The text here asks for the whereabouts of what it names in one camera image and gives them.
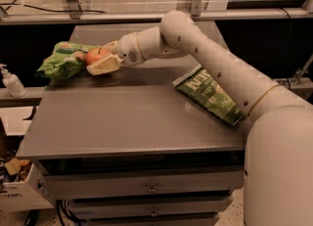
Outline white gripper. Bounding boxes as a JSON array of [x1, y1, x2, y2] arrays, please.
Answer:
[[87, 32, 145, 75]]

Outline red apple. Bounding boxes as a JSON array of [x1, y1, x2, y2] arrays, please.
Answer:
[[85, 47, 109, 66]]

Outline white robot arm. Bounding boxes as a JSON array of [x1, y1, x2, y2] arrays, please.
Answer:
[[87, 11, 313, 226]]

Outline green rice chip bag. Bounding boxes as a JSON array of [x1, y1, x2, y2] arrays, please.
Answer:
[[36, 41, 98, 79]]

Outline green Kettle chips bag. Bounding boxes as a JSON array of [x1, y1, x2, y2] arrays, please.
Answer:
[[173, 65, 245, 125]]

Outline grey drawer cabinet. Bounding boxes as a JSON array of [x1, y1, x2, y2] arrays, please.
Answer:
[[16, 21, 248, 226]]

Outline white pump bottle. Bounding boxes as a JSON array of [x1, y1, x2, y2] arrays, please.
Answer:
[[0, 64, 26, 98]]

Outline top drawer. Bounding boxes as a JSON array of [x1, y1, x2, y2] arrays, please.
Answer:
[[40, 168, 244, 200]]

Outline drawer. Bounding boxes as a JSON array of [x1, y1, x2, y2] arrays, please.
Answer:
[[69, 196, 233, 219], [40, 168, 244, 200]]

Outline middle drawer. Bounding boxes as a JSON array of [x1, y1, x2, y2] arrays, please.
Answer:
[[69, 196, 233, 219]]

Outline white cardboard box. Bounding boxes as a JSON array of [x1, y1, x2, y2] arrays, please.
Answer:
[[0, 107, 54, 211]]

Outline grey metal rail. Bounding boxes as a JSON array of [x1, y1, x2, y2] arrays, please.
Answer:
[[0, 8, 313, 25]]

